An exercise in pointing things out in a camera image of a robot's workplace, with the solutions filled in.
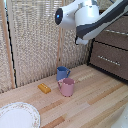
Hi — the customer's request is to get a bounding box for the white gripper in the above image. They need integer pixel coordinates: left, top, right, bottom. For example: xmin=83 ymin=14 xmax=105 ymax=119
xmin=75 ymin=35 xmax=91 ymax=47

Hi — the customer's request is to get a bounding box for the dark brown drawer cabinet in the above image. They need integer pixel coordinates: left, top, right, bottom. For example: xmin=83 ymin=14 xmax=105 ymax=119
xmin=86 ymin=9 xmax=128 ymax=82

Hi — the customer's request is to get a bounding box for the thin wooden screen pole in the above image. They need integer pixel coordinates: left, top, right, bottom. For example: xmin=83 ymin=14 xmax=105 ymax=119
xmin=56 ymin=0 xmax=65 ymax=73

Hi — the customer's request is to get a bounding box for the blue mug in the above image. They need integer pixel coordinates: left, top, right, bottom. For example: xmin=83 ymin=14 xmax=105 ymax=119
xmin=55 ymin=66 xmax=72 ymax=83

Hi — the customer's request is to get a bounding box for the pink mug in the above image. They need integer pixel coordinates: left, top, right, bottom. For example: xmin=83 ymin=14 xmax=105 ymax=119
xmin=57 ymin=77 xmax=77 ymax=98

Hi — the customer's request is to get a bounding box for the wide bamboo screen panel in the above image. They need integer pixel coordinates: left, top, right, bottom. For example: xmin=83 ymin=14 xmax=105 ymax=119
xmin=7 ymin=0 xmax=62 ymax=88

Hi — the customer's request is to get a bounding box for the yellow rectangular block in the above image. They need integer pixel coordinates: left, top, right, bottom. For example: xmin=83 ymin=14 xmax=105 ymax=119
xmin=37 ymin=83 xmax=53 ymax=95

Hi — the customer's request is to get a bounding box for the grey object at table corner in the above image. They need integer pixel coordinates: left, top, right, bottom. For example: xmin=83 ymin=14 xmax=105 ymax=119
xmin=111 ymin=111 xmax=128 ymax=128

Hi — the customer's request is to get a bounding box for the white patterned plate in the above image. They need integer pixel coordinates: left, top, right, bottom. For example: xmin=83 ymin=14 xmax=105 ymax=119
xmin=0 ymin=101 xmax=42 ymax=128

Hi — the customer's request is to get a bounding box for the beaded silver drawer handle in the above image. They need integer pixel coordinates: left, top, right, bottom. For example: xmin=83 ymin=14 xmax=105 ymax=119
xmin=97 ymin=55 xmax=122 ymax=67

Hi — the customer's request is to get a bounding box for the plain silver drawer handle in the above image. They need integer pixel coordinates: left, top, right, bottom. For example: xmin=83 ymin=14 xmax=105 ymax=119
xmin=105 ymin=28 xmax=128 ymax=37

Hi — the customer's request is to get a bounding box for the brown drawer with beaded handle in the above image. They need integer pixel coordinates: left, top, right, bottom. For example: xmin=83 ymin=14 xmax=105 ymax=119
xmin=89 ymin=41 xmax=128 ymax=81

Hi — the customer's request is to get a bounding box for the slanted wooden post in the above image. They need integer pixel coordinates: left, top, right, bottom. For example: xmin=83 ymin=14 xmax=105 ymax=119
xmin=0 ymin=0 xmax=17 ymax=90

